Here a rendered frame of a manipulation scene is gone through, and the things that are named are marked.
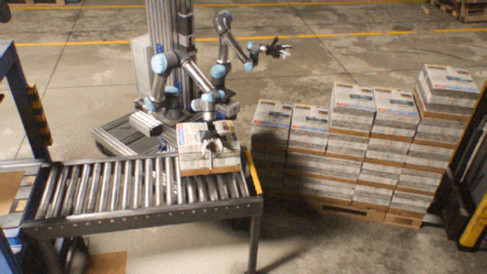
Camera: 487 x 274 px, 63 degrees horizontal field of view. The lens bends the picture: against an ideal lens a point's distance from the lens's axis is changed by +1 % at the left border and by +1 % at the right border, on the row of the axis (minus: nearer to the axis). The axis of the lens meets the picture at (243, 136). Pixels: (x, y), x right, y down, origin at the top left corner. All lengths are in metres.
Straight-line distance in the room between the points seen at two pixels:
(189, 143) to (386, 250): 1.82
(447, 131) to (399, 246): 1.01
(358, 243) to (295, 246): 0.51
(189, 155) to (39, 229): 0.90
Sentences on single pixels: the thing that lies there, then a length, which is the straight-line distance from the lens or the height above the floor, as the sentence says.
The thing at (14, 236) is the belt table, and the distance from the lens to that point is 2.45.
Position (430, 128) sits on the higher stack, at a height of 0.98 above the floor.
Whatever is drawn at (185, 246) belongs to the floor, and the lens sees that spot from 3.17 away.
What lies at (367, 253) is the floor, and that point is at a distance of 3.32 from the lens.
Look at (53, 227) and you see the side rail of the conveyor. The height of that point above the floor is 0.77.
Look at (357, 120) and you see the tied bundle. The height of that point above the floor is 0.96.
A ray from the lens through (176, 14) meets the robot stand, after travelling 2.98.
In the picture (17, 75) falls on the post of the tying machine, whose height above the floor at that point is 1.36.
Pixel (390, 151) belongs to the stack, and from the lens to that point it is 3.09.
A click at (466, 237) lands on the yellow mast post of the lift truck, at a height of 0.19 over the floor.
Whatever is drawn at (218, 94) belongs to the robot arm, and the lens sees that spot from 2.46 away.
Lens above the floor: 2.48
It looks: 36 degrees down
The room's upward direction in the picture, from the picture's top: 3 degrees clockwise
